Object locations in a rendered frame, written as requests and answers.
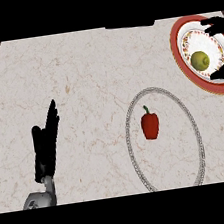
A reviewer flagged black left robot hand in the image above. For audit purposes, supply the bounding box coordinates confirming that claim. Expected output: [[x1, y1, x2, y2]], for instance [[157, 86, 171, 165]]
[[24, 98, 69, 185]]

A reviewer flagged white floral plate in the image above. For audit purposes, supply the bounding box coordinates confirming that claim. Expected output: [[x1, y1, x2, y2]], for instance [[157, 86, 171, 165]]
[[175, 17, 224, 90]]

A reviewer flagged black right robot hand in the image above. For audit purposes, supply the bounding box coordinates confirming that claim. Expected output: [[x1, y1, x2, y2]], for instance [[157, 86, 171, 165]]
[[199, 15, 224, 83]]

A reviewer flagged red round plate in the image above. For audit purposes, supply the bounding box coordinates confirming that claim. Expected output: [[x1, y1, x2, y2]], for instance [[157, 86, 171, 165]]
[[166, 10, 224, 103]]

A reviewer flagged red bell pepper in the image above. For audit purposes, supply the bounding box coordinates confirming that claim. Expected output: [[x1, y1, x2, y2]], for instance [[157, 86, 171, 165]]
[[137, 103, 162, 142]]

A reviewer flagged oval grey-rimmed placemat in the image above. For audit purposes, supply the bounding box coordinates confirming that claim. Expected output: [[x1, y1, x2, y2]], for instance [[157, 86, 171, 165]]
[[119, 80, 210, 196]]

